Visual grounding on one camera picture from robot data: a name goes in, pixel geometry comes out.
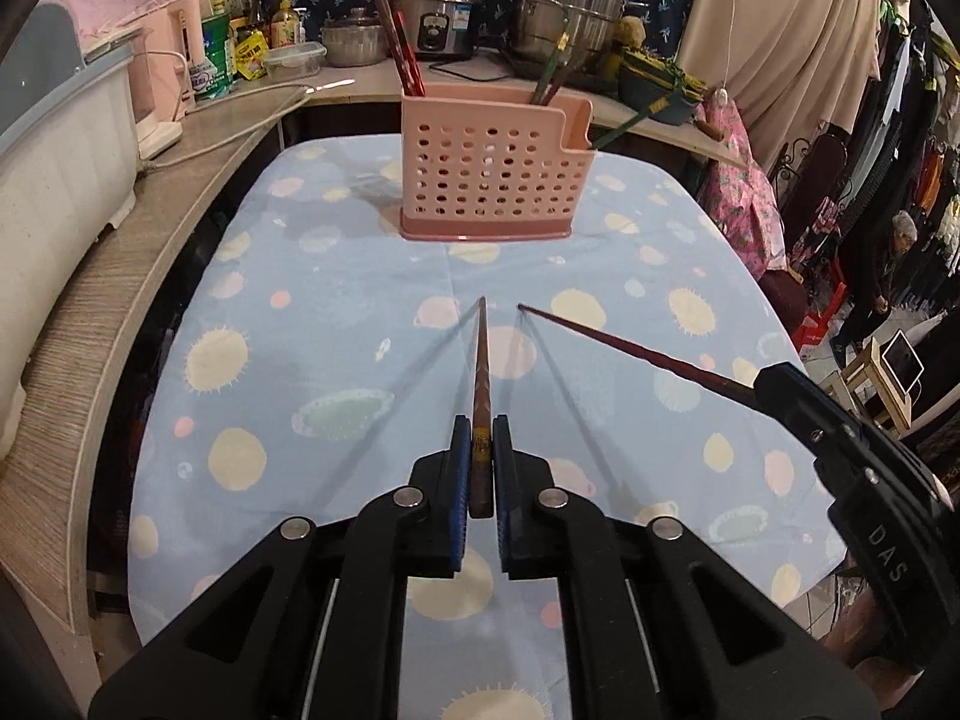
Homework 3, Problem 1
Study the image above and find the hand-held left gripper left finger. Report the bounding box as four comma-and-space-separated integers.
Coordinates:
88, 418, 475, 720

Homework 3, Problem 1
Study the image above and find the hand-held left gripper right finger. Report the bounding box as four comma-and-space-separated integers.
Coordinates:
495, 420, 878, 720

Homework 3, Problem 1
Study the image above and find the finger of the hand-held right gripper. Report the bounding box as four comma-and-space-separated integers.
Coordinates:
754, 364, 938, 500

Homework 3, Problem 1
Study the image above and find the brown twisted chopstick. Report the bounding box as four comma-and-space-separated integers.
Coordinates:
469, 296, 497, 519

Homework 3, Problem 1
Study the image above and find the dark red chopstick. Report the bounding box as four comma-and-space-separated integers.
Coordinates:
517, 304, 763, 410

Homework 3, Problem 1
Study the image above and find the pink perforated utensil basket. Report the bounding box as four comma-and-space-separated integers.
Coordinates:
399, 94, 596, 243

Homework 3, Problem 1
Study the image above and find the patterned red-brown chopstick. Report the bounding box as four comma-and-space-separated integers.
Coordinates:
540, 60, 579, 107

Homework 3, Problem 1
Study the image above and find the green chopstick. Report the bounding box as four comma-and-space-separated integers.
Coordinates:
531, 28, 569, 106
589, 90, 680, 152

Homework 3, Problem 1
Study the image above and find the thin dark brown chopstick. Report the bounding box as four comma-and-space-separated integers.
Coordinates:
373, 0, 412, 97

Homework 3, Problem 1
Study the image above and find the light wooden stool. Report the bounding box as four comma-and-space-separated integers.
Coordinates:
840, 337, 913, 430

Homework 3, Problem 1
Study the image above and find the white tablet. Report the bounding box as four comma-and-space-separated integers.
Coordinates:
881, 330, 926, 392

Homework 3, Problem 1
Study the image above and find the blue dotted tablecloth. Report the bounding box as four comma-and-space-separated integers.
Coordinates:
127, 131, 848, 720

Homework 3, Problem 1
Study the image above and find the pink floral garment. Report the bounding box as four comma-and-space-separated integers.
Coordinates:
701, 90, 789, 272

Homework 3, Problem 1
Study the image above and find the hanging clothes rack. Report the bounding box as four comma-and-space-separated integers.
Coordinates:
862, 0, 960, 316

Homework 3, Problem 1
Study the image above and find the blue plastic basin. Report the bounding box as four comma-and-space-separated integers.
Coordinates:
619, 64, 703, 128

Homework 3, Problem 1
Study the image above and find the beige curtain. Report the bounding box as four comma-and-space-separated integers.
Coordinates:
675, 0, 893, 166

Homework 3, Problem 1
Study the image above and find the grey wood-grain counter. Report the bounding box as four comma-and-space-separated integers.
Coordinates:
0, 82, 310, 635

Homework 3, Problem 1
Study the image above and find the stacked steel steamer pot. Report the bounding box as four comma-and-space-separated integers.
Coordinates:
510, 0, 632, 65

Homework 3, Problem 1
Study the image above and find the clear plastic food container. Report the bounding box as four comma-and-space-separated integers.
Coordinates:
262, 41, 329, 80

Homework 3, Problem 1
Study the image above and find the small steel lidded pot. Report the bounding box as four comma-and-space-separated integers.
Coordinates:
322, 7, 388, 68

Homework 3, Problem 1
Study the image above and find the steel rice cooker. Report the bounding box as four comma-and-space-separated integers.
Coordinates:
394, 0, 482, 62

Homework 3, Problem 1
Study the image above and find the yellow snack packet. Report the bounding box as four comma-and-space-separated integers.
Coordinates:
234, 30, 272, 80

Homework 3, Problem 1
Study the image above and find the white storage bin grey lid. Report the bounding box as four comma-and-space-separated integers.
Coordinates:
0, 4, 140, 460

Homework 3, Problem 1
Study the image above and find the green white package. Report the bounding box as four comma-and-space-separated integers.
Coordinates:
184, 11, 238, 99

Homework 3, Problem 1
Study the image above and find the yellow soap pump bottle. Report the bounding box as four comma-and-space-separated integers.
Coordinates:
271, 0, 302, 47

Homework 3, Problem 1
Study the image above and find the pink white kitchen appliance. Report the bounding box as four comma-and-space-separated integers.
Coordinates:
124, 0, 204, 159

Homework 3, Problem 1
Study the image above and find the white cord with switch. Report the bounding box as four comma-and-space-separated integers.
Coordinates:
716, 0, 742, 104

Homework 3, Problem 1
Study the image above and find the white power cable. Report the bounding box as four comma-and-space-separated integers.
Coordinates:
139, 82, 310, 167

